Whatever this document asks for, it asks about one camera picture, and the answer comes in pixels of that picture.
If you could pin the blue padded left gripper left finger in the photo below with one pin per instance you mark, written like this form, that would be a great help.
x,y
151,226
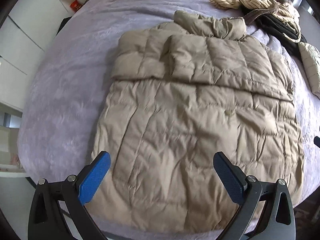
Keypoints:
x,y
46,220

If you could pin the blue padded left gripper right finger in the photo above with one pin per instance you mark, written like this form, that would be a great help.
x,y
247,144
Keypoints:
x,y
265,209

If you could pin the beige quilted down jacket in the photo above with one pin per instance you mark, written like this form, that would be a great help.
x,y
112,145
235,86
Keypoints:
x,y
181,92

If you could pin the purple fleece bed blanket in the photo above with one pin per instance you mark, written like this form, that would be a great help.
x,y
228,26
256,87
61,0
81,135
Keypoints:
x,y
69,92

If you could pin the small beige quilted garment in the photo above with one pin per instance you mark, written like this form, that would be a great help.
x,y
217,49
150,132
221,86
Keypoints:
x,y
311,62

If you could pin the black garment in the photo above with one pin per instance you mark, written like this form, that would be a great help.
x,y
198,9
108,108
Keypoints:
x,y
274,27

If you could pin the beige striped garment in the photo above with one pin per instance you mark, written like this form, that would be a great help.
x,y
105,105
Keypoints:
x,y
283,10

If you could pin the white wardrobe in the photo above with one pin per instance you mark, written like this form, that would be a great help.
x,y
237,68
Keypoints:
x,y
26,34

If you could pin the black object beside bed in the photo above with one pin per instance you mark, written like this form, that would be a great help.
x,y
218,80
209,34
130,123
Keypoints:
x,y
63,23

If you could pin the red packet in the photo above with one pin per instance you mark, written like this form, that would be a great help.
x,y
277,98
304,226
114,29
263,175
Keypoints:
x,y
76,5

